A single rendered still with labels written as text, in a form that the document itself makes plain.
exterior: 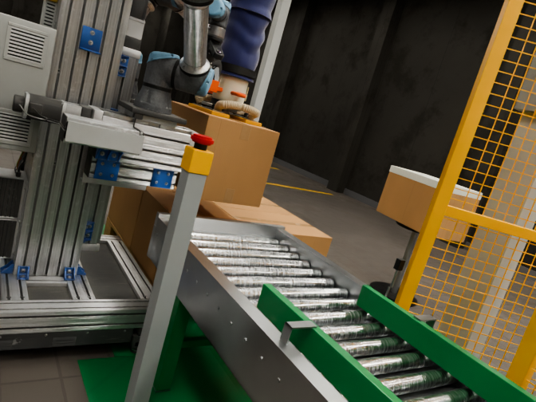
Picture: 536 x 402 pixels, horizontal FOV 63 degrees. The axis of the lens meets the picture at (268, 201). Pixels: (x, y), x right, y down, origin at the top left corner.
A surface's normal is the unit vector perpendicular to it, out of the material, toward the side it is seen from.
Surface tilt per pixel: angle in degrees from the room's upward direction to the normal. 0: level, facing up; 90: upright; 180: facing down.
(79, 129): 90
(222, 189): 90
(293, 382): 90
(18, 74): 90
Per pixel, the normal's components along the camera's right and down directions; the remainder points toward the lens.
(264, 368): -0.81, -0.12
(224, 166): 0.50, 0.30
